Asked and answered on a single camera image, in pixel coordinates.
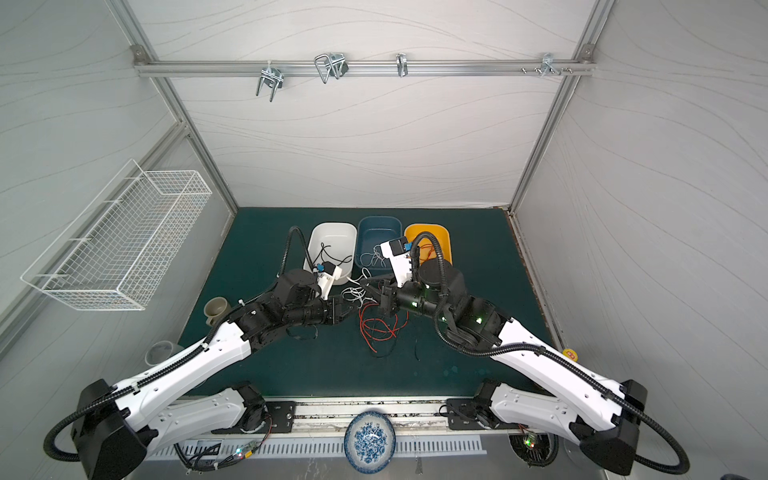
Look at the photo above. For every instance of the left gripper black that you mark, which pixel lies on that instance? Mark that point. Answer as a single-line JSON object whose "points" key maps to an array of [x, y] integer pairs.
{"points": [[335, 315]]}

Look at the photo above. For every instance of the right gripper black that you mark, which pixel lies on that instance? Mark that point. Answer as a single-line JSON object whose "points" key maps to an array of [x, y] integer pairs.
{"points": [[388, 297]]}

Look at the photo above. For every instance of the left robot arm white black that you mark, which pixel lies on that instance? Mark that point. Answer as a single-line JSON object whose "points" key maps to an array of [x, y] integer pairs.
{"points": [[115, 427]]}

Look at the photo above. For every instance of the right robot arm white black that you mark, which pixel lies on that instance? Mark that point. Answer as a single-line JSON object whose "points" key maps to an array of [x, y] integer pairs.
{"points": [[605, 418]]}

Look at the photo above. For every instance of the yellow plastic bin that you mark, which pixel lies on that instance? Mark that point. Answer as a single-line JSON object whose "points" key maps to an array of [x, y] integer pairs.
{"points": [[426, 249]]}

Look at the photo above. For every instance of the white plastic bin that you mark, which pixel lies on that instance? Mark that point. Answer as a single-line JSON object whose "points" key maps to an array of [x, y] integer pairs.
{"points": [[334, 242]]}

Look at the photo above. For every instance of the olive green mug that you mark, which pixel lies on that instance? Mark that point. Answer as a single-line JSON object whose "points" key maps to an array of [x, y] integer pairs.
{"points": [[215, 310]]}

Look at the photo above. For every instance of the blue plastic bin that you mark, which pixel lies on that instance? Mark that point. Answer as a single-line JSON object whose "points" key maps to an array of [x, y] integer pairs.
{"points": [[372, 232]]}

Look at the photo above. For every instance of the clear plastic cup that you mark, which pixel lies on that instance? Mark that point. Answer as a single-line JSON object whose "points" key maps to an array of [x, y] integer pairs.
{"points": [[161, 351]]}

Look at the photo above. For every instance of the bottle with yellow cap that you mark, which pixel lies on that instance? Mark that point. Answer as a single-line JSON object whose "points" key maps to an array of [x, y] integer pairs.
{"points": [[570, 354]]}

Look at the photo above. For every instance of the blue white patterned plate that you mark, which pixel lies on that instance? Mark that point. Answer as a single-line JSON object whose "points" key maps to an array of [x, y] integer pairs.
{"points": [[370, 442]]}

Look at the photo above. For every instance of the metal hook clamp left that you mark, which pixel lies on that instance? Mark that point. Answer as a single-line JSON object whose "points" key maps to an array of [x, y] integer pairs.
{"points": [[271, 79]]}

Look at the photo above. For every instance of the metal hook clamp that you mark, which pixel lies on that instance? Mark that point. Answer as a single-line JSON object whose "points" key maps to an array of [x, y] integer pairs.
{"points": [[331, 65], [271, 79]]}

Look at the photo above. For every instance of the metal hook small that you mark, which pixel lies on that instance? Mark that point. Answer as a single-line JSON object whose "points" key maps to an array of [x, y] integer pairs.
{"points": [[401, 65]]}

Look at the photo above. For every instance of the metal hook clamp middle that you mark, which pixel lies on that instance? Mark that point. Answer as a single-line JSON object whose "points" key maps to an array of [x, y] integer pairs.
{"points": [[331, 65]]}

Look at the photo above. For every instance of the aluminium crossbar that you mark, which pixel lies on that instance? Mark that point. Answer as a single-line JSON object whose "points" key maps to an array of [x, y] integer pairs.
{"points": [[357, 68]]}

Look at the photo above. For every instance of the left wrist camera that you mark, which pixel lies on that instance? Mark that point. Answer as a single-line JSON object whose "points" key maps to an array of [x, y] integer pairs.
{"points": [[327, 273]]}

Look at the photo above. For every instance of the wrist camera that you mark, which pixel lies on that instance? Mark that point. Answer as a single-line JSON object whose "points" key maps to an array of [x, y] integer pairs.
{"points": [[327, 273], [398, 253]]}

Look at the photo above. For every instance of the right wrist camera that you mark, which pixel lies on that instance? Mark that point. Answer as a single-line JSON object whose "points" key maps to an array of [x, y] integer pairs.
{"points": [[398, 253]]}

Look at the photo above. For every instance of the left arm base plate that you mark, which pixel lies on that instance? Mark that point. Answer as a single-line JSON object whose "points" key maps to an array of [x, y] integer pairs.
{"points": [[276, 416]]}

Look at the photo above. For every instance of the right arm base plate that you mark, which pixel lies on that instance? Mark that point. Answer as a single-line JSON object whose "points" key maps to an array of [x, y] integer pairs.
{"points": [[465, 414]]}

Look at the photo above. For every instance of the white wire basket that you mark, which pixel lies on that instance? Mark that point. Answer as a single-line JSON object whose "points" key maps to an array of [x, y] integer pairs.
{"points": [[115, 253]]}

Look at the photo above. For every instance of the metal bracket right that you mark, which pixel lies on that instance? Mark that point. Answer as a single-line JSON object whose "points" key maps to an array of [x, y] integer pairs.
{"points": [[547, 67]]}

